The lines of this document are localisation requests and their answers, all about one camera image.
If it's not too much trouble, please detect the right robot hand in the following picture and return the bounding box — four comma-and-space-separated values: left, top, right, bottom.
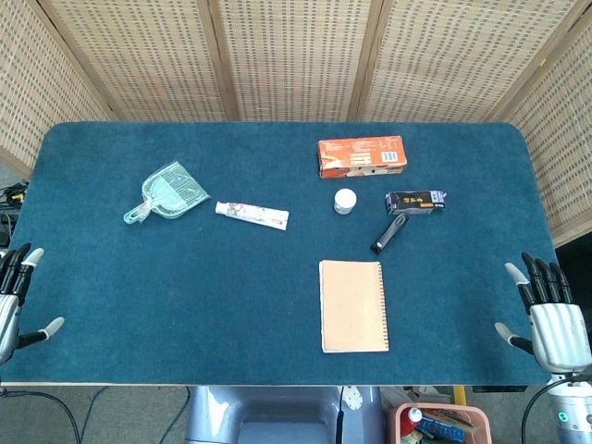
494, 252, 591, 374

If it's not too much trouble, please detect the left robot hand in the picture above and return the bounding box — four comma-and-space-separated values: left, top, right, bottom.
0, 242, 66, 365

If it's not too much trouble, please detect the black handled tool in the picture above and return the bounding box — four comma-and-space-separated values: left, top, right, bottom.
369, 213, 410, 254

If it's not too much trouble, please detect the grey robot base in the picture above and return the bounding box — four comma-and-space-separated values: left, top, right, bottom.
183, 385, 387, 444

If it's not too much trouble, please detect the yellow spiral notebook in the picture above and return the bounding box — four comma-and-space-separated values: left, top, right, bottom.
318, 259, 390, 354

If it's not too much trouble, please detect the white toothpaste tube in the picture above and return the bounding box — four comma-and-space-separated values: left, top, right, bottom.
215, 200, 290, 231

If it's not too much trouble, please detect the pink plastic basket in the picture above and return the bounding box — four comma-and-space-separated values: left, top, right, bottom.
387, 401, 493, 444

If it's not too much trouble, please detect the dark purple small carton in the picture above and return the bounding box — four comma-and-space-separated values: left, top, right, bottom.
383, 190, 449, 216

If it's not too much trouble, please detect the clear green dustpan set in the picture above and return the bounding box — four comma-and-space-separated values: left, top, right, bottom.
122, 159, 211, 227

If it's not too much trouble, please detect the blue table mat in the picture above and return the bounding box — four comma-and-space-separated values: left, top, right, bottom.
0, 120, 567, 387

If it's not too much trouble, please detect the small white jar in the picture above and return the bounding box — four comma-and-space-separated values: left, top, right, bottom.
333, 188, 358, 216

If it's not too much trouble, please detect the orange cardboard box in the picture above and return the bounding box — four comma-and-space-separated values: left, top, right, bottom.
316, 135, 409, 179

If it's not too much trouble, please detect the bamboo folding screen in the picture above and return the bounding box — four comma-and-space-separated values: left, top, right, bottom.
0, 0, 592, 248

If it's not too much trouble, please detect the black cable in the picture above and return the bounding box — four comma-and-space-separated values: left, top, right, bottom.
521, 375, 592, 444
0, 388, 83, 444

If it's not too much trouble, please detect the cable bundle with yellow plug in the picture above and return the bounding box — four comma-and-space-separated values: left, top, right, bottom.
0, 180, 31, 248

